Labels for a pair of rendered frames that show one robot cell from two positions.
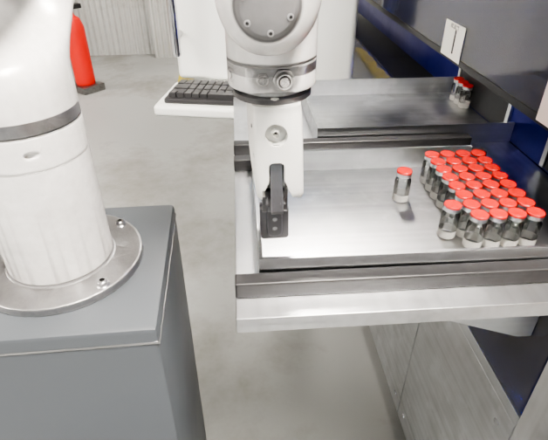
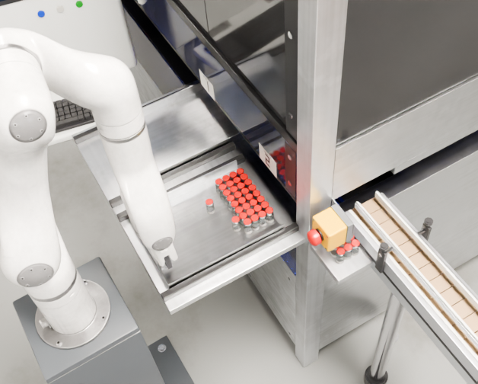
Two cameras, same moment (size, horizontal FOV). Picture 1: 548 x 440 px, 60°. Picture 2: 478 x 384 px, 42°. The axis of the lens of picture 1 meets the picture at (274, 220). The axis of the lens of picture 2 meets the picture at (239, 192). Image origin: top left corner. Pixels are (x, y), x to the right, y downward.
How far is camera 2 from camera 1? 113 cm
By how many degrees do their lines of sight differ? 24
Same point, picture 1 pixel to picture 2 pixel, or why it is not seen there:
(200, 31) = not seen: hidden behind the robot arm
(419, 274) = (231, 261)
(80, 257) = (90, 313)
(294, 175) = (173, 255)
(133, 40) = not seen: outside the picture
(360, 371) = not seen: hidden behind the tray
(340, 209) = (186, 231)
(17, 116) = (66, 286)
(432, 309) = (240, 273)
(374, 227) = (205, 236)
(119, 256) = (99, 301)
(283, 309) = (185, 299)
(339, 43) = (119, 45)
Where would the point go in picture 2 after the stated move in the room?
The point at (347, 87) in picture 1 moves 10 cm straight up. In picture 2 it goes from (148, 110) to (142, 86)
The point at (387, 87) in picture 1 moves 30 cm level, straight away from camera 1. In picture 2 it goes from (173, 99) to (160, 40)
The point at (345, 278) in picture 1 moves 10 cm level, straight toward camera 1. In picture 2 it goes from (203, 276) to (212, 311)
